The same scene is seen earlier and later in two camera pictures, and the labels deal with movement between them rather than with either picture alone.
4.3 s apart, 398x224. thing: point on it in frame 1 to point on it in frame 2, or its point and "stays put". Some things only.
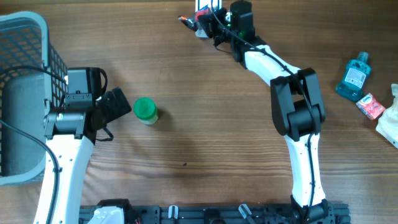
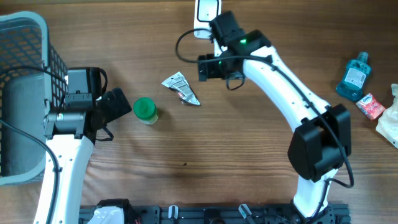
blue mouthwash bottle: x=356 y=73 stays put
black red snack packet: x=198 y=17 to x=180 y=84
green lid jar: x=146 y=110 stays put
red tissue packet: x=370 y=106 stays put
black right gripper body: x=216 y=29 to x=219 y=68
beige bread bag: x=388 y=124 stays put
